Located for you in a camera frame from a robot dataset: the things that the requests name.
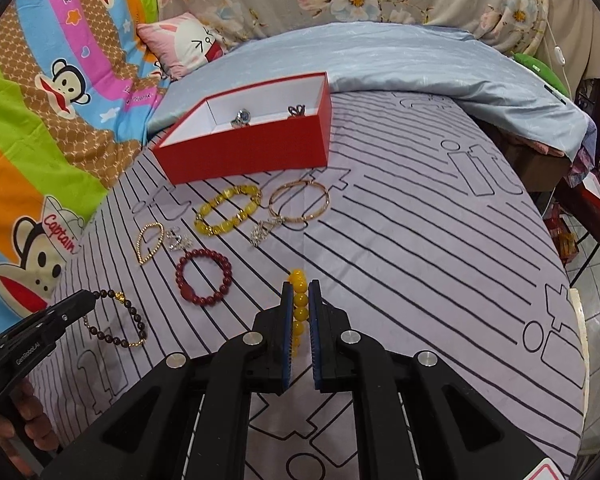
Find thin gold bead bracelet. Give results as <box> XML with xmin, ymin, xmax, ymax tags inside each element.
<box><xmin>136</xmin><ymin>223</ymin><xmax>166</xmax><ymax>266</ymax></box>

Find colourful cartoon monkey blanket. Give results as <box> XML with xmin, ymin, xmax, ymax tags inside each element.
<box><xmin>0</xmin><ymin>0</ymin><xmax>173</xmax><ymax>333</ymax></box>

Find person's left hand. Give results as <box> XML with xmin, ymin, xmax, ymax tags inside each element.
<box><xmin>0</xmin><ymin>377</ymin><xmax>61</xmax><ymax>478</ymax></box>

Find dark red bead bracelet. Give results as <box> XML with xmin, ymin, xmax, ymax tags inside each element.
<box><xmin>175</xmin><ymin>248</ymin><xmax>234</xmax><ymax>306</ymax></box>

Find gold bangle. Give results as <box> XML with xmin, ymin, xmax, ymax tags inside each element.
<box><xmin>268</xmin><ymin>179</ymin><xmax>331</xmax><ymax>225</ymax></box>

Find white cable with switch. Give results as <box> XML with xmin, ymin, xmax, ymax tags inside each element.
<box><xmin>522</xmin><ymin>0</ymin><xmax>573</xmax><ymax>101</ymax></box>

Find translucent yellow bead bracelet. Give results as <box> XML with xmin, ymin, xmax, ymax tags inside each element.
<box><xmin>194</xmin><ymin>185</ymin><xmax>263</xmax><ymax>237</ymax></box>

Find dark bead bracelet gold charm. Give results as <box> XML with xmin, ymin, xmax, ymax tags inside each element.
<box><xmin>82</xmin><ymin>289</ymin><xmax>150</xmax><ymax>348</ymax></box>

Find pink cartoon pillow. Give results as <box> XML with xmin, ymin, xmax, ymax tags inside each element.
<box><xmin>136</xmin><ymin>11</ymin><xmax>231</xmax><ymax>81</ymax></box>

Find yellow and red packets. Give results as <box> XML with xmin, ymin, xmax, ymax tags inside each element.
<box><xmin>545</xmin><ymin>205</ymin><xmax>581</xmax><ymax>263</ymax></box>

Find red cardboard box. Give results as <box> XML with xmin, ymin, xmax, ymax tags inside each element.
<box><xmin>151</xmin><ymin>71</ymin><xmax>333</xmax><ymax>186</ymax></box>

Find brown cardboard box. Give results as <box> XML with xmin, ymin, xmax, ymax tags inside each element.
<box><xmin>500</xmin><ymin>135</ymin><xmax>571</xmax><ymax>196</ymax></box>

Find large silver charm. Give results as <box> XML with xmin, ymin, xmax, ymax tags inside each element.
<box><xmin>250</xmin><ymin>216</ymin><xmax>286</xmax><ymax>247</ymax></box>

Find light blue duvet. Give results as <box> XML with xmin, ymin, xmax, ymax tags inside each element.
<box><xmin>145</xmin><ymin>22</ymin><xmax>596</xmax><ymax>161</ymax></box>

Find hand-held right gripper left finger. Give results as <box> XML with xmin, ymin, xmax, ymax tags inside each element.
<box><xmin>40</xmin><ymin>280</ymin><xmax>296</xmax><ymax>480</ymax></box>

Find small silver charm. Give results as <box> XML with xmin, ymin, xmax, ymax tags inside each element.
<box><xmin>164</xmin><ymin>229</ymin><xmax>191</xmax><ymax>252</ymax></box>

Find opaque yellow bead bracelet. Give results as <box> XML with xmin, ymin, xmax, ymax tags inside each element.
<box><xmin>287</xmin><ymin>269</ymin><xmax>312</xmax><ymax>361</ymax></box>

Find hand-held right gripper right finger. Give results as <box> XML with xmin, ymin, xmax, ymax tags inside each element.
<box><xmin>308</xmin><ymin>279</ymin><xmax>552</xmax><ymax>480</ymax></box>

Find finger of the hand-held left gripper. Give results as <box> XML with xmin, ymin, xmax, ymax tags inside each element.
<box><xmin>39</xmin><ymin>289</ymin><xmax>103</xmax><ymax>334</ymax></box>

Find lilac striped bed sheet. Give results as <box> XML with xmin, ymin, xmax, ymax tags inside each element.
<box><xmin>25</xmin><ymin>87</ymin><xmax>588</xmax><ymax>480</ymax></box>

